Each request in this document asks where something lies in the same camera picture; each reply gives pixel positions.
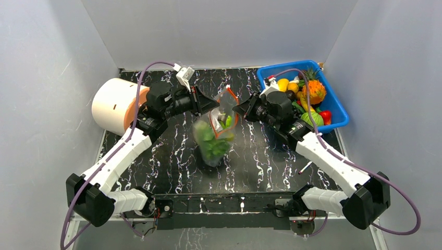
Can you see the yellow toy mango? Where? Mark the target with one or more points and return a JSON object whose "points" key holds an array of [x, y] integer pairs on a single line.
{"points": [[282, 84]]}

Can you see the red toy pepper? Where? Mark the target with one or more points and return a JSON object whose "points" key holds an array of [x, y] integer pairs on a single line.
{"points": [[326, 116]]}

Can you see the green toy lettuce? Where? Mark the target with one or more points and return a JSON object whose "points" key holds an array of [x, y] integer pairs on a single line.
{"points": [[212, 149]]}

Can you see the green toy cabbage large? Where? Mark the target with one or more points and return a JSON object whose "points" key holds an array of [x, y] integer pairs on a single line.
{"points": [[317, 118]]}

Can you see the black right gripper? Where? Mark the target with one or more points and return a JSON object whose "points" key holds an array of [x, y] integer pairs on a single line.
{"points": [[251, 110]]}

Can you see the small yellow toy banana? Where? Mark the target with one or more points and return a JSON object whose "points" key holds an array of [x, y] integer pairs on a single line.
{"points": [[306, 106]]}

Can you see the white orange cylinder drum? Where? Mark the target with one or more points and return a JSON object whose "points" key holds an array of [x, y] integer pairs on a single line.
{"points": [[114, 104]]}

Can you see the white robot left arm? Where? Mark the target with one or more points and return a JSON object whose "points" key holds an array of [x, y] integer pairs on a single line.
{"points": [[139, 115]]}

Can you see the light green toy fruit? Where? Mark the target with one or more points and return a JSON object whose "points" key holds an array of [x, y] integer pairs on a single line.
{"points": [[227, 122]]}

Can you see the pink white marker pen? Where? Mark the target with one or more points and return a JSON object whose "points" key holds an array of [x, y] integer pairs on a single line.
{"points": [[304, 168]]}

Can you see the clear orange zip top bag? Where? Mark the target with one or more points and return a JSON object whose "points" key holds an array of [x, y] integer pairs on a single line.
{"points": [[228, 100]]}

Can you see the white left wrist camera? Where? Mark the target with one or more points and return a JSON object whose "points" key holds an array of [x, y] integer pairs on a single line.
{"points": [[184, 75]]}

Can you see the grey toy fish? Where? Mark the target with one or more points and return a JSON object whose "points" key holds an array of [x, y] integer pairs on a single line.
{"points": [[218, 119]]}

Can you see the orange toy pineapple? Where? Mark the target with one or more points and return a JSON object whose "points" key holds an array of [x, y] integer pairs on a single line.
{"points": [[316, 88]]}

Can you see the blue plastic bin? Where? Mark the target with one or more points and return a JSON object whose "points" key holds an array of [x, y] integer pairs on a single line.
{"points": [[331, 102]]}

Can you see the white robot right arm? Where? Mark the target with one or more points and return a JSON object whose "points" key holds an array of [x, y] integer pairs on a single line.
{"points": [[363, 197]]}

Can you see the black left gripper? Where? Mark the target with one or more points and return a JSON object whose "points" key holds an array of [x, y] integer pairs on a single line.
{"points": [[204, 103]]}

